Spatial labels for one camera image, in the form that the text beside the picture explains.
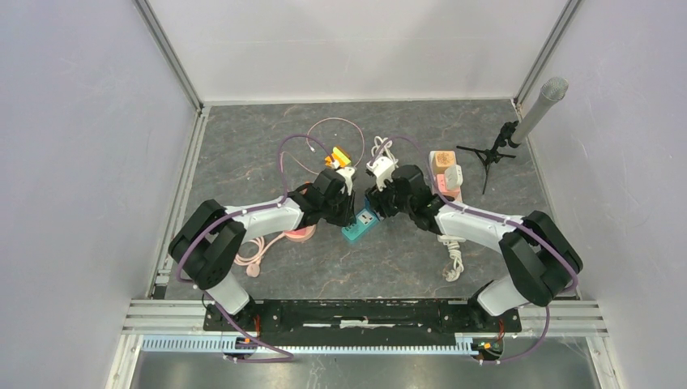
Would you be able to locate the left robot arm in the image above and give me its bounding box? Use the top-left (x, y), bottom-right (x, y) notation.
top-left (168, 167), bottom-right (355, 331)

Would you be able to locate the teal power strip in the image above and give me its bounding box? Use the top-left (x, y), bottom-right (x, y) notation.
top-left (341, 208), bottom-right (379, 242)

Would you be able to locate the blue cube socket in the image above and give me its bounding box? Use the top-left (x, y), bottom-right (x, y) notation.
top-left (365, 201), bottom-right (379, 221)

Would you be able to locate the white long power strip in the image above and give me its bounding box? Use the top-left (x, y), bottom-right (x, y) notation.
top-left (428, 150), bottom-right (467, 244)

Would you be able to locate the white strip power cord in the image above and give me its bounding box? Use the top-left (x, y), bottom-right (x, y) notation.
top-left (440, 236), bottom-right (465, 283)

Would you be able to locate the black tripod stand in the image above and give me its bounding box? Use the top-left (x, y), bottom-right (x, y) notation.
top-left (456, 121), bottom-right (519, 195)

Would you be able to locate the thin pink usb cable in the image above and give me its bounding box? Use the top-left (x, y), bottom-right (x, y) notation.
top-left (280, 117), bottom-right (366, 178)

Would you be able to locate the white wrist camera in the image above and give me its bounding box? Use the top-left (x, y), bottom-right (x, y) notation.
top-left (336, 166), bottom-right (356, 196)
top-left (365, 156), bottom-right (396, 191)

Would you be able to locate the white coiled cord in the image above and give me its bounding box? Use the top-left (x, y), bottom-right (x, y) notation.
top-left (370, 135), bottom-right (399, 168)

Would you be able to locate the white adapter plug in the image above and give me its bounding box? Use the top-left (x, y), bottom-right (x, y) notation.
top-left (444, 164), bottom-right (463, 187)

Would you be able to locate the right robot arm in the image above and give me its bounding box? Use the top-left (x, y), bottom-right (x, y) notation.
top-left (365, 159), bottom-right (583, 331)

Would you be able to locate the yellow orange toy block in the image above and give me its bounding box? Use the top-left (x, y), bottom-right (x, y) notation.
top-left (324, 147), bottom-right (351, 169)

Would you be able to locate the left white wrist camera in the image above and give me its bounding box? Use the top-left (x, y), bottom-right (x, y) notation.
top-left (336, 166), bottom-right (356, 196)

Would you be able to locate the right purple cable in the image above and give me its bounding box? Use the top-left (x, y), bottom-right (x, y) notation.
top-left (370, 135), bottom-right (581, 365)

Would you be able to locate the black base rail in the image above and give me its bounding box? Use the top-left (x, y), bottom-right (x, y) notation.
top-left (233, 298), bottom-right (522, 346)

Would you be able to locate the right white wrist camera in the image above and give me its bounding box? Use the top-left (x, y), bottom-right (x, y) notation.
top-left (365, 156), bottom-right (396, 191)

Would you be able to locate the pink coiled cord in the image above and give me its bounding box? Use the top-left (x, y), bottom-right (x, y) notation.
top-left (233, 232), bottom-right (287, 279)

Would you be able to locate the beige dragon cube socket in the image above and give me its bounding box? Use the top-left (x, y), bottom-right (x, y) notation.
top-left (431, 150), bottom-right (457, 174)

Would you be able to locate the pink cube socket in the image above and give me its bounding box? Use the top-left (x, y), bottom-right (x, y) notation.
top-left (435, 173), bottom-right (463, 202)

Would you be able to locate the pink round socket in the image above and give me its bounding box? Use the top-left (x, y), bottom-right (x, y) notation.
top-left (284, 225), bottom-right (316, 242)

